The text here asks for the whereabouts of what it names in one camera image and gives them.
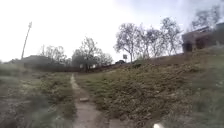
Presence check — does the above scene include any leaning pole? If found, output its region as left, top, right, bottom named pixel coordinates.
left=20, top=21, right=33, bottom=62

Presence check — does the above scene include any stone on path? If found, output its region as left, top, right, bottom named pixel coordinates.
left=79, top=97, right=90, bottom=103

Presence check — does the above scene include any low building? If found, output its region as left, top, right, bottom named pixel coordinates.
left=9, top=54, right=66, bottom=72

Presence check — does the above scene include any sign on post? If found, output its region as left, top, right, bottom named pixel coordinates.
left=122, top=53, right=128, bottom=64

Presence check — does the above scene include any row of bare trees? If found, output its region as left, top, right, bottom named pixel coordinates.
left=39, top=6, right=224, bottom=72

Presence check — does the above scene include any narrow dirt path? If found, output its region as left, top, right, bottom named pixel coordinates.
left=69, top=73, right=111, bottom=128

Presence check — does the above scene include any grass patch with weeds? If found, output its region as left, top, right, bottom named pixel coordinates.
left=0, top=63, right=77, bottom=128

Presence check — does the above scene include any brown building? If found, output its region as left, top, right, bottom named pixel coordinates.
left=181, top=21, right=224, bottom=54

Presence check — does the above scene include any vehicle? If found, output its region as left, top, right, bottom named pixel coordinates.
left=115, top=59, right=127, bottom=65

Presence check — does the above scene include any grassy slope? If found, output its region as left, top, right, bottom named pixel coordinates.
left=75, top=46, right=224, bottom=128

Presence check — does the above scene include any robot's own part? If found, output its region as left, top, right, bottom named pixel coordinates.
left=153, top=122, right=164, bottom=128

